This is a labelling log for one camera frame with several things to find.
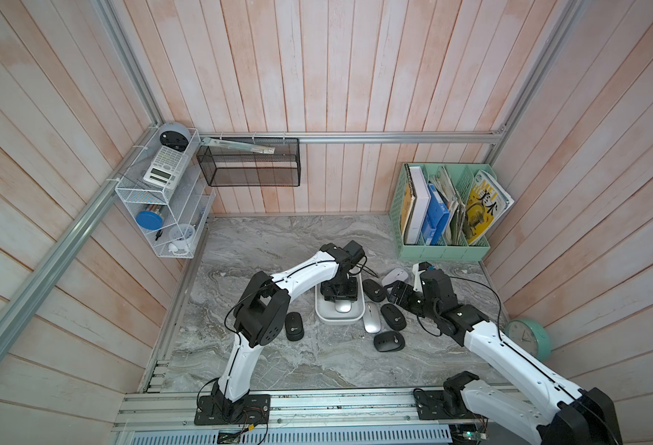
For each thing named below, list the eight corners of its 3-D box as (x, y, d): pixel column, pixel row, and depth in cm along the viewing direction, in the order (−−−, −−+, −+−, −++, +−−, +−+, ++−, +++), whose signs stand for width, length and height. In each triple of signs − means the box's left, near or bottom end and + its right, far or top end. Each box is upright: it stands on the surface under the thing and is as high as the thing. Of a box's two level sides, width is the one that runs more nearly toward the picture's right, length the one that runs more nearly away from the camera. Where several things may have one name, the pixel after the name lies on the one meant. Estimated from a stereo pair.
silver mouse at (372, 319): (364, 333, 89) (366, 327, 85) (361, 307, 95) (363, 300, 91) (380, 333, 89) (382, 327, 85) (376, 307, 95) (378, 300, 91)
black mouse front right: (375, 351, 85) (376, 349, 83) (373, 334, 89) (374, 331, 87) (404, 351, 85) (406, 349, 83) (401, 334, 89) (402, 331, 87)
